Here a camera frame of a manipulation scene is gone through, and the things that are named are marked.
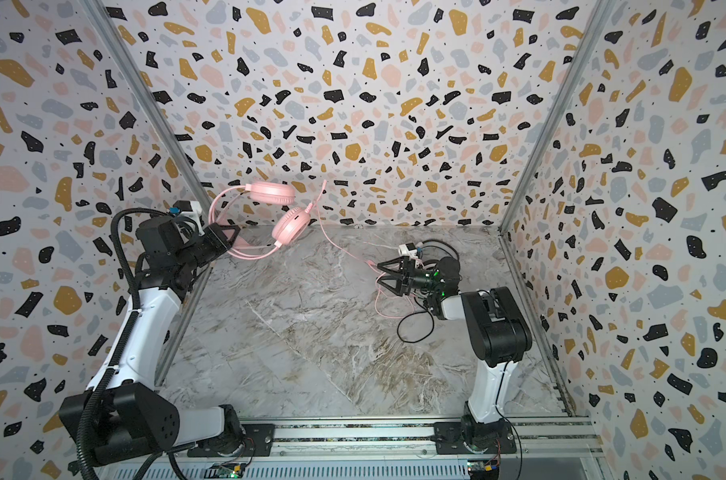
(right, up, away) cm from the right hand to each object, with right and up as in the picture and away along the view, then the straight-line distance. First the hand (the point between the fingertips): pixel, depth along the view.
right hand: (376, 274), depth 80 cm
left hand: (-35, +14, -7) cm, 38 cm away
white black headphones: (+18, +2, -6) cm, 19 cm away
